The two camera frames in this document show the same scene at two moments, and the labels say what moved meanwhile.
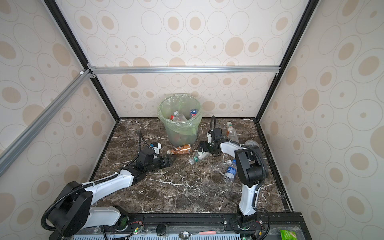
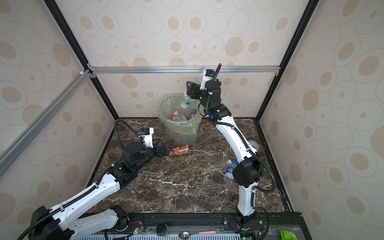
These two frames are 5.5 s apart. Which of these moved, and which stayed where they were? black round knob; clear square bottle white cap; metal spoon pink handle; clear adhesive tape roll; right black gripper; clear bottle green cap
Moved: clear bottle green cap; right black gripper
Stayed: clear square bottle white cap; black round knob; clear adhesive tape roll; metal spoon pink handle
